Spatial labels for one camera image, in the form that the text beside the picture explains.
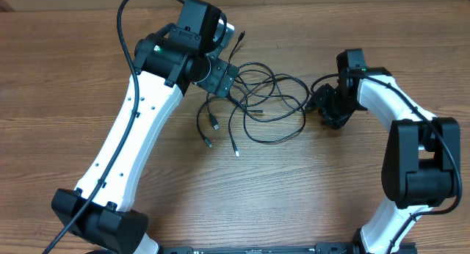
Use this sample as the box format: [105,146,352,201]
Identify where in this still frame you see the black thin USB cable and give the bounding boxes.
[234,72,313,145]

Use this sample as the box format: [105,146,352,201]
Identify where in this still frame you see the black USB cable metallic plugs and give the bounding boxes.
[227,61,313,159]

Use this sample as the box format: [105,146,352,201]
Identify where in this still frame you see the black USB cable matte plugs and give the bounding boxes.
[196,31,245,148]

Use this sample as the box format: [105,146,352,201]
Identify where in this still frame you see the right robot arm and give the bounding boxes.
[307,48,463,253]

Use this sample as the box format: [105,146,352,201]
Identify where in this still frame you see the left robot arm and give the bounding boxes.
[51,0,239,253]

